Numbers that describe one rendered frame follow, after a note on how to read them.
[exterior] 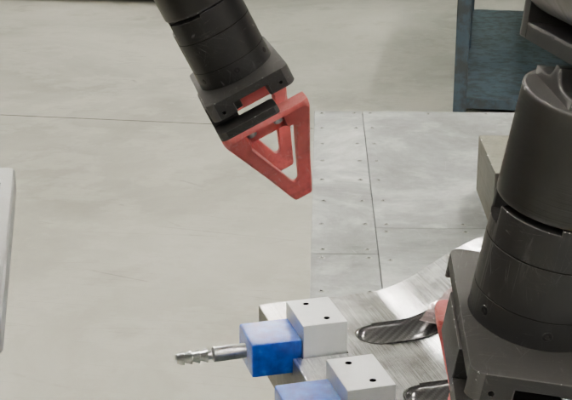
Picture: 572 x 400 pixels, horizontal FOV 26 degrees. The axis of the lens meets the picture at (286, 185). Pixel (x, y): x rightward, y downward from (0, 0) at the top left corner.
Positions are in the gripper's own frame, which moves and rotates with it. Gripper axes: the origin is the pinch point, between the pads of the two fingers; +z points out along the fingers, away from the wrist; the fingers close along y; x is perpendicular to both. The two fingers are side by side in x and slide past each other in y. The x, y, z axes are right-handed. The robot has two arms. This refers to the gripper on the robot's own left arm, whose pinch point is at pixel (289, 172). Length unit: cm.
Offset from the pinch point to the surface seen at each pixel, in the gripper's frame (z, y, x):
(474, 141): 35, 68, -26
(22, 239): 78, 254, 70
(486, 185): 28, 39, -20
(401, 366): 15.9, -6.2, -0.4
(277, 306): 12.7, 6.5, 6.1
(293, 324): 11.3, -0.6, 5.4
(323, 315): 11.2, -1.7, 3.0
